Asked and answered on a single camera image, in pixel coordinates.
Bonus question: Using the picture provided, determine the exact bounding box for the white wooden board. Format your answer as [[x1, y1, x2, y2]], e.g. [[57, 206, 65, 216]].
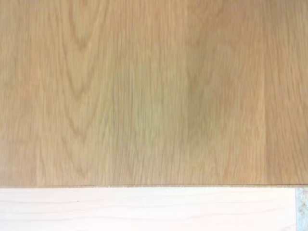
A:
[[0, 185, 297, 231]]

